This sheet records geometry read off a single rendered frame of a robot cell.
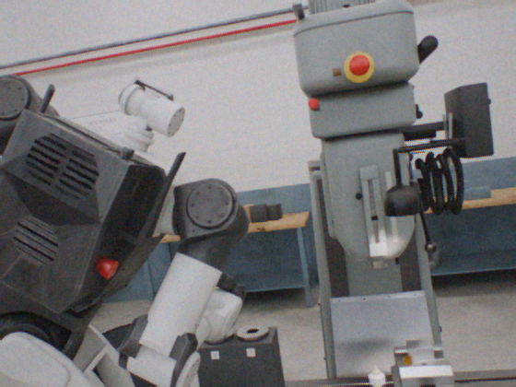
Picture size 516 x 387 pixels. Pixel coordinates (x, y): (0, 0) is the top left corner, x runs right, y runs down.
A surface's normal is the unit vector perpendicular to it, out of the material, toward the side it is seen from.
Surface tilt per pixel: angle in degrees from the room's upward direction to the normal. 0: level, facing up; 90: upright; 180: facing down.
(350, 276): 90
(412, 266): 90
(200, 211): 68
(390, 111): 90
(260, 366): 90
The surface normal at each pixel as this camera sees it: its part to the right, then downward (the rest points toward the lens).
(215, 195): -0.11, -0.29
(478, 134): -0.17, 0.11
